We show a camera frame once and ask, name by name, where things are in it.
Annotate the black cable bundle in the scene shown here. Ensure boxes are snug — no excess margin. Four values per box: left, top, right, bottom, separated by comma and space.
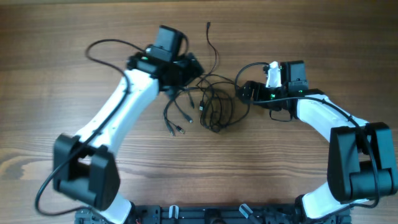
163, 21, 251, 137

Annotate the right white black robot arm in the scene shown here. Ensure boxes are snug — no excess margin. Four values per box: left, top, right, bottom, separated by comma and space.
234, 60, 397, 223

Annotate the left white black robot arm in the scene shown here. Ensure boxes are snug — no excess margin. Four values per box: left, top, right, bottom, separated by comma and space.
51, 26, 204, 223

